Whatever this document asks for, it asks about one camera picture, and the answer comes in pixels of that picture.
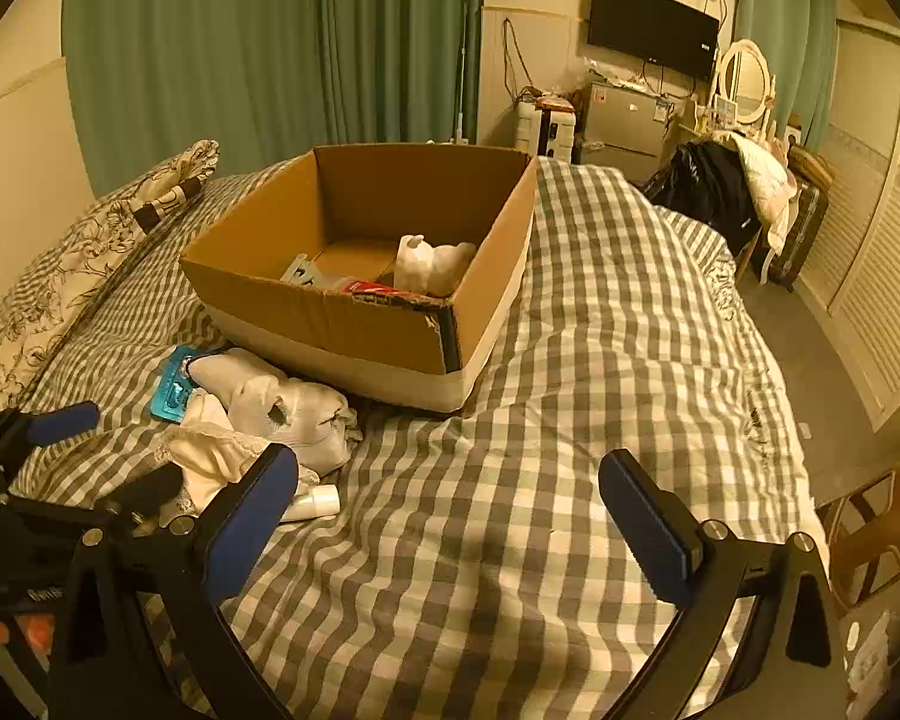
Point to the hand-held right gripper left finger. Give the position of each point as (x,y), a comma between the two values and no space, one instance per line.
(253,514)

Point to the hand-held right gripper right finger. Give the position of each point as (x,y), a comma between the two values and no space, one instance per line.
(645,532)

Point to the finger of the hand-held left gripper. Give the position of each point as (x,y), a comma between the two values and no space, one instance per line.
(60,420)
(146,487)

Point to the white lace cloth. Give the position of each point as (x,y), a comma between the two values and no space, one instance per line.
(210,457)

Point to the pile of white socks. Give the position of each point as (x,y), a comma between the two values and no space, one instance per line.
(285,405)

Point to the brown cardboard box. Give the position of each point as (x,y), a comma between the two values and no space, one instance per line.
(330,322)

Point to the white tube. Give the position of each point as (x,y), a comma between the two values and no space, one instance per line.
(319,501)

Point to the blue blister packet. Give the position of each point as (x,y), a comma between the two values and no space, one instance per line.
(171,390)

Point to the floral pillow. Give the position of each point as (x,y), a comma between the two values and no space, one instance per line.
(67,262)

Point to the wooden stool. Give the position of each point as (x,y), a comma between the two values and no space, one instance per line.
(870,532)

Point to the white and black packet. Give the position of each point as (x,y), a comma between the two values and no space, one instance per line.
(300,270)

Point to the red packet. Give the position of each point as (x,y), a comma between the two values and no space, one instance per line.
(367,287)

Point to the beige headboard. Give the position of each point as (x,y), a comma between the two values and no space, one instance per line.
(15,165)

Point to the pale plastic bag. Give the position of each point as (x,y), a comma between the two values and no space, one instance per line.
(877,660)

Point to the brown suitcase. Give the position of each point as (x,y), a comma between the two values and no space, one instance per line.
(799,232)

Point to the black clothes pile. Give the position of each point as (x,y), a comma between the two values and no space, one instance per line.
(701,187)

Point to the white louvred wardrobe doors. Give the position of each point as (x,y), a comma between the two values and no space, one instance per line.
(885,240)

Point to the white padded jacket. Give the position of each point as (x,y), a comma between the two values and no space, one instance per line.
(765,172)

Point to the wide green curtain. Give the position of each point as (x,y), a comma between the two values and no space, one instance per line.
(195,52)
(405,37)

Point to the grey small fridge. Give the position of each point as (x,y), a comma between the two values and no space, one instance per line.
(622,120)

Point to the white suitcase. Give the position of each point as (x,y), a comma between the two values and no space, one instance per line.
(544,131)

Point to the oval vanity mirror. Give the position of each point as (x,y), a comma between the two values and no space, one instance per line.
(746,82)

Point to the white pole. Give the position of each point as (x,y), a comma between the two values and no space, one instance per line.
(461,75)

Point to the narrow green curtain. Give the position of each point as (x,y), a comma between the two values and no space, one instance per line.
(802,37)

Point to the black wall television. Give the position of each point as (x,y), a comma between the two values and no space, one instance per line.
(649,22)

